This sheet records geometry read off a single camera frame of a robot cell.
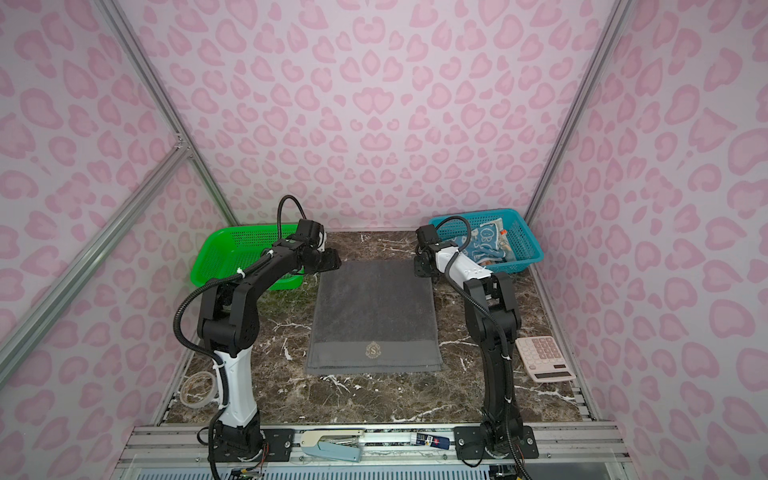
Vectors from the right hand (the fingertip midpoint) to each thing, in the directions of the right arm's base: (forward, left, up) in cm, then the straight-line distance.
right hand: (427, 266), depth 102 cm
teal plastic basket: (+6, -33, +3) cm, 34 cm away
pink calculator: (-30, -32, -4) cm, 44 cm away
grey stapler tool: (-52, +23, -3) cm, 57 cm away
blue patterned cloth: (+11, -21, -1) cm, 24 cm away
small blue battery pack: (-51, +1, -3) cm, 51 cm away
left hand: (0, +31, +4) cm, 31 cm away
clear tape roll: (-40, +64, -4) cm, 76 cm away
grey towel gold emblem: (-17, +17, -4) cm, 25 cm away
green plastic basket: (+7, +76, -1) cm, 76 cm away
